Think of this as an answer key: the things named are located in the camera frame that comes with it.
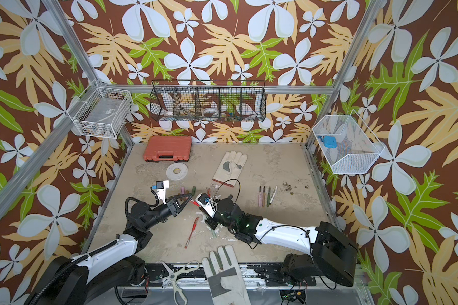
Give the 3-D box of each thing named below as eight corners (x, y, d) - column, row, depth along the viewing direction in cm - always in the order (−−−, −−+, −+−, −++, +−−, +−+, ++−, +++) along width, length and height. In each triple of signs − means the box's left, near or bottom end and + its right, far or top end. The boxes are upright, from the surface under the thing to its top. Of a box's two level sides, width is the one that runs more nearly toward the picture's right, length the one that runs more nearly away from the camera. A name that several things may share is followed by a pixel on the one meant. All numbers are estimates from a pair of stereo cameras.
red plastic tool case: (144, 164, 113) (141, 157, 109) (152, 141, 125) (149, 135, 121) (188, 164, 113) (187, 158, 109) (192, 142, 125) (191, 135, 121)
